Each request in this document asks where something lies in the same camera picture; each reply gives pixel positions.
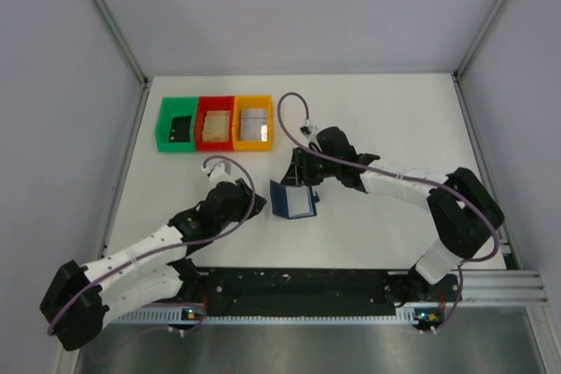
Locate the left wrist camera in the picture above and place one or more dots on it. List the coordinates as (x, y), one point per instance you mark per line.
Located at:
(220, 172)

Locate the green plastic bin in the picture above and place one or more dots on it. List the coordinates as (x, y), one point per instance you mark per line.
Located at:
(169, 108)

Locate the black cards stack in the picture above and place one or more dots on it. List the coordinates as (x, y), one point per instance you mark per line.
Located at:
(180, 129)

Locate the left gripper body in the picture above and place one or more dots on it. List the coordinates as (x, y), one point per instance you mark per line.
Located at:
(244, 198)

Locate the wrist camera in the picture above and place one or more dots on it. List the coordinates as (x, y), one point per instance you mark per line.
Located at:
(309, 131)
(220, 172)

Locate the left aluminium frame post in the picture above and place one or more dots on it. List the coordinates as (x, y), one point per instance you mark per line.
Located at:
(119, 40)

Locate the silver cards stack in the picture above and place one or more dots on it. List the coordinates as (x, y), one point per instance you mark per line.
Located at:
(254, 125)

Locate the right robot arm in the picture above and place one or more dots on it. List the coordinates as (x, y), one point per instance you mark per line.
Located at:
(464, 213)

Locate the red plastic bin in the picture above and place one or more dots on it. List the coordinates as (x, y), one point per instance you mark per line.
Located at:
(205, 104)

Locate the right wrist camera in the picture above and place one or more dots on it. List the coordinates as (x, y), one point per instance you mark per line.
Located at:
(309, 131)

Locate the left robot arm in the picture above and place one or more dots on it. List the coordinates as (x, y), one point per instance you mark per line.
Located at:
(82, 300)

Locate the yellow plastic bin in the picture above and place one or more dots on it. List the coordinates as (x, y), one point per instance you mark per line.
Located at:
(252, 101)

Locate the aluminium front rail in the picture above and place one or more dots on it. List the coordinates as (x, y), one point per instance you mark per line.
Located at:
(502, 288)

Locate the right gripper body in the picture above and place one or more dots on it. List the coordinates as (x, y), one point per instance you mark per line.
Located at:
(302, 168)

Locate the blue card holder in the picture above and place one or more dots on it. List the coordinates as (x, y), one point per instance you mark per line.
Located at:
(293, 203)

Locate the right aluminium frame post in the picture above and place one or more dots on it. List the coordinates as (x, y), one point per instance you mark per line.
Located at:
(479, 40)

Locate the aluminium frame post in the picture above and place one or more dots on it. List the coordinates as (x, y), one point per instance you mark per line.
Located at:
(119, 40)
(479, 40)

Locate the beige cards stack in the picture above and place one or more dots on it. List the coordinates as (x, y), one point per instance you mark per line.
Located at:
(216, 126)

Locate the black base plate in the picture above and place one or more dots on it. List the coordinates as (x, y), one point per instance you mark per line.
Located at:
(308, 292)

